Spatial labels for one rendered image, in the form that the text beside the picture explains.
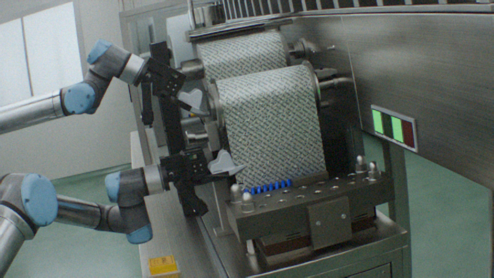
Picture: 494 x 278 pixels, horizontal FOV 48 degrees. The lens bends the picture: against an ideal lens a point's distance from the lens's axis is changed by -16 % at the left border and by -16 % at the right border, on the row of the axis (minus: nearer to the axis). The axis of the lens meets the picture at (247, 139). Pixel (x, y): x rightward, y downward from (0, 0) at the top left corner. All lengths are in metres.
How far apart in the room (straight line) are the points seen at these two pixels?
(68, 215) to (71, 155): 5.72
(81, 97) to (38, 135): 5.84
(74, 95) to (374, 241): 0.80
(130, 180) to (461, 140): 0.86
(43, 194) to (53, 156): 6.00
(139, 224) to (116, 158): 5.67
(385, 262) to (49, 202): 0.82
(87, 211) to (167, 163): 0.26
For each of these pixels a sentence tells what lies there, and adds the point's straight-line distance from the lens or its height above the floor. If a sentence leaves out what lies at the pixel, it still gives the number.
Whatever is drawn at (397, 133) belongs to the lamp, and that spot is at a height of 1.17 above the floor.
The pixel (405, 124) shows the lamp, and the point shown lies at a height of 1.20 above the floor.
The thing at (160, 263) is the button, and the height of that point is 0.92.
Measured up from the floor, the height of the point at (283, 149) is 1.12.
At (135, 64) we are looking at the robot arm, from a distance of 1.61.
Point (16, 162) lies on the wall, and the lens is 7.44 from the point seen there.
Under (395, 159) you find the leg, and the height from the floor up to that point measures 0.98.
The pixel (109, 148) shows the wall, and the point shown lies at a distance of 7.25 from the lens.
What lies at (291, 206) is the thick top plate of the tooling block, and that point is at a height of 1.03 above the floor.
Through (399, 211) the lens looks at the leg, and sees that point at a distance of 1.96.
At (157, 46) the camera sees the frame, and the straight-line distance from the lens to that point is 1.91.
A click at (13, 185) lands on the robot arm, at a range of 1.35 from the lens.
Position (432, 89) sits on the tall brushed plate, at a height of 1.29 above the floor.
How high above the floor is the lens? 1.48
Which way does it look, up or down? 11 degrees down
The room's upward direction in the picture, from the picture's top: 11 degrees counter-clockwise
